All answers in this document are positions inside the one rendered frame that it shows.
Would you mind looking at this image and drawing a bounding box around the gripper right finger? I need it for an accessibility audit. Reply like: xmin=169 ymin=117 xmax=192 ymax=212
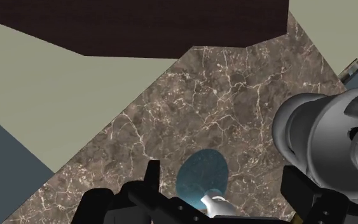
xmin=280 ymin=165 xmax=358 ymax=224

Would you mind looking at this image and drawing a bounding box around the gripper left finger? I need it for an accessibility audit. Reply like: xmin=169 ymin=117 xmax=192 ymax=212
xmin=71 ymin=159 xmax=213 ymax=224

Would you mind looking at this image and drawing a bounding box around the dark brown robot stand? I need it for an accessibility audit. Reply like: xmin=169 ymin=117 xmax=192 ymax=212
xmin=0 ymin=0 xmax=291 ymax=60

